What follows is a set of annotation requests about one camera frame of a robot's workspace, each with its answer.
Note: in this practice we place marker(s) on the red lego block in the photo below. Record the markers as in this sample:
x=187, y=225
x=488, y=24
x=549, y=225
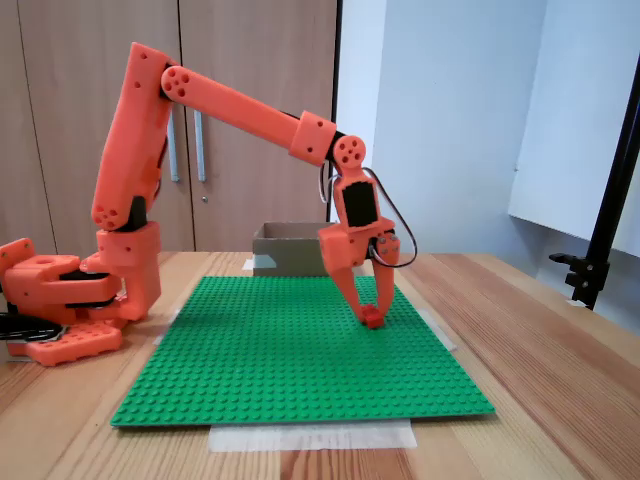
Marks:
x=372, y=318

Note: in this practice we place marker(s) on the cardboard box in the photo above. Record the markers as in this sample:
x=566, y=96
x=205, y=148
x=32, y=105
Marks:
x=285, y=255

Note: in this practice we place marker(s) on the green lego baseplate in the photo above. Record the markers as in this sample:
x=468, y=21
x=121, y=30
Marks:
x=275, y=360

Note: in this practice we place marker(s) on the masking tape strip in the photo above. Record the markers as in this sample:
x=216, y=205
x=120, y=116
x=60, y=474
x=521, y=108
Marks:
x=310, y=437
x=249, y=265
x=167, y=325
x=440, y=330

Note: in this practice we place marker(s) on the small white tape piece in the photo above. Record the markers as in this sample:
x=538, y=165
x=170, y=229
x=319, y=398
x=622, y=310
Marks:
x=576, y=304

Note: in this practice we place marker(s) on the wooden cabinet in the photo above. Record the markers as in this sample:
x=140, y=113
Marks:
x=250, y=50

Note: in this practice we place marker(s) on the black stand with clamp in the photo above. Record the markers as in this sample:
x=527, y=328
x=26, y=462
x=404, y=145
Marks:
x=615, y=190

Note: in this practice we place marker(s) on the white wall board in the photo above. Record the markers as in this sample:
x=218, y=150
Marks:
x=565, y=125

